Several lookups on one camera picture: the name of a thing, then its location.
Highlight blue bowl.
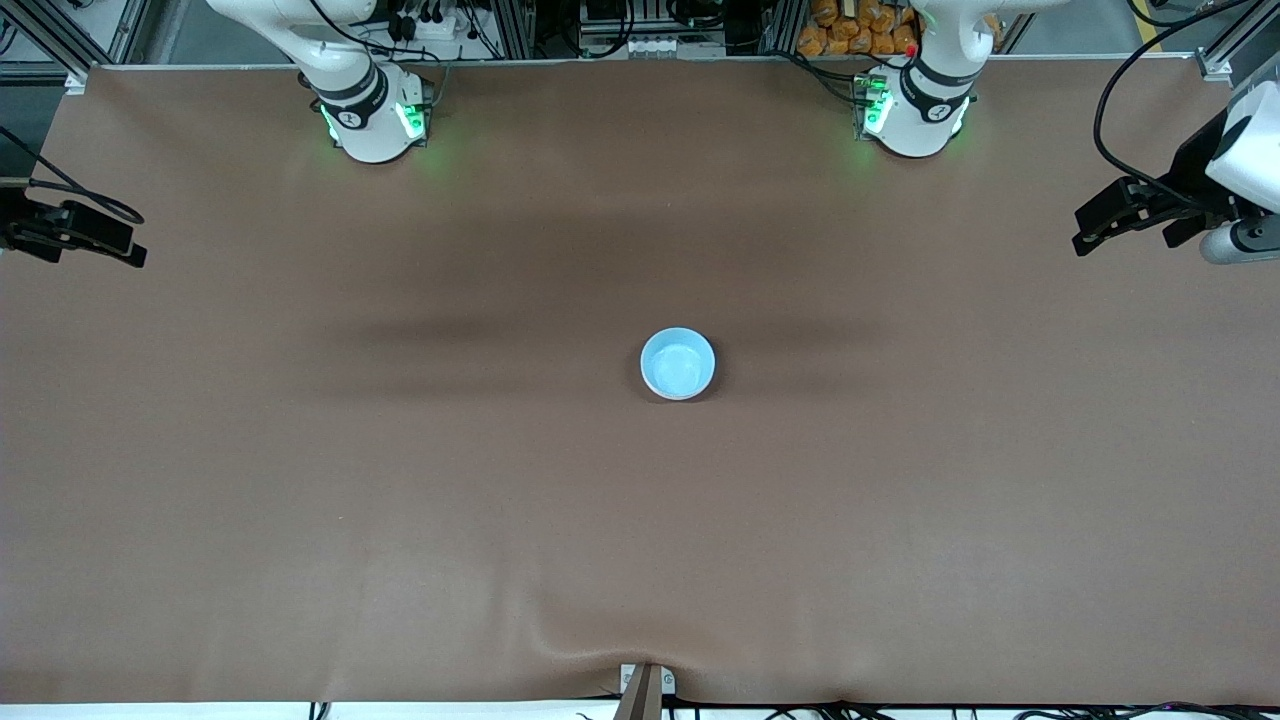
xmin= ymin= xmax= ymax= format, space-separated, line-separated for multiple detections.
xmin=640 ymin=327 xmax=717 ymax=401

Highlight white power strip black plugs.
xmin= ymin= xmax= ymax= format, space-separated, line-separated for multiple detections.
xmin=385 ymin=0 xmax=476 ymax=43

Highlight aluminium frame post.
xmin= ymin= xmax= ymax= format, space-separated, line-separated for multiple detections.
xmin=497 ymin=0 xmax=538 ymax=61
xmin=760 ymin=0 xmax=801 ymax=56

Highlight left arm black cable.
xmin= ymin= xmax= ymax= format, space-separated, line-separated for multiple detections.
xmin=1093 ymin=0 xmax=1256 ymax=206

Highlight brown table cloth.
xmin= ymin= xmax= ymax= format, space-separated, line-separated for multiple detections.
xmin=0 ymin=55 xmax=1280 ymax=706

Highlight brown camera post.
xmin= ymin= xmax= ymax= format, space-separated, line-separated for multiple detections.
xmin=612 ymin=668 xmax=664 ymax=720

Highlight orange packaged snacks pile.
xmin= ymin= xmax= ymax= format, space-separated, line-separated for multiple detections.
xmin=797 ymin=0 xmax=1004 ymax=58

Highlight aluminium frame corner struts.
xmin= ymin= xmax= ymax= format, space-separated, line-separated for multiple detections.
xmin=1197 ymin=0 xmax=1280 ymax=81
xmin=0 ymin=0 xmax=186 ymax=93

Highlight metal bracket clamp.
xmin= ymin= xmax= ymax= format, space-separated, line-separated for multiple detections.
xmin=619 ymin=662 xmax=677 ymax=697

